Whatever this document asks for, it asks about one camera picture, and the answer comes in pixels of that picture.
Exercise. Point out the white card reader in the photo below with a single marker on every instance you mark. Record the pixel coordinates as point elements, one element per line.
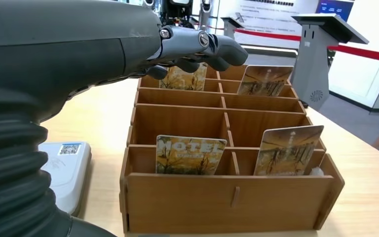
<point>68,176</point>

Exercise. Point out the autumn tree hotel card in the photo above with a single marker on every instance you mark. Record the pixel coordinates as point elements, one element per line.
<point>264,80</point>
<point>184,81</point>
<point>287,150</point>
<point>189,157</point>

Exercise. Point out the small grey kiosk stand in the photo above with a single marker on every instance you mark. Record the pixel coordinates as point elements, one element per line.
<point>230,26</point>

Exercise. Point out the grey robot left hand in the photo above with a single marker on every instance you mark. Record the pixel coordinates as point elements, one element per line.
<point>62,49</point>

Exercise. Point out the wooden card organizer box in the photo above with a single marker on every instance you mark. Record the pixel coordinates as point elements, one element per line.
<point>209,202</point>

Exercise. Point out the blue wall screen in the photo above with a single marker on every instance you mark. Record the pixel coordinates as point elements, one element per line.
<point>335,8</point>

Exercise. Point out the white paper wad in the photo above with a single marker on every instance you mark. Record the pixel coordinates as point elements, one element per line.
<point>316,171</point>

